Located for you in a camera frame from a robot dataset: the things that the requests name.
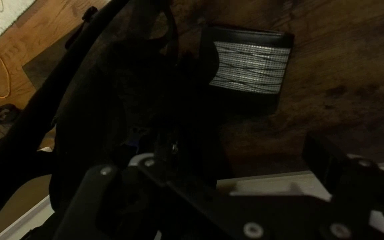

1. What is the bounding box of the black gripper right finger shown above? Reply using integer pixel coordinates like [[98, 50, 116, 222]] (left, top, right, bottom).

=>
[[301, 130, 384, 240]]

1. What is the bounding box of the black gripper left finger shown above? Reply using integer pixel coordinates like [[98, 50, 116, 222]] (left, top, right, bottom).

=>
[[56, 152, 264, 240]]

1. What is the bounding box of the black wallet silver woven panel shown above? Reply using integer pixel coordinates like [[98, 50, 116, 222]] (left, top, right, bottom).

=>
[[200, 24, 296, 118]]

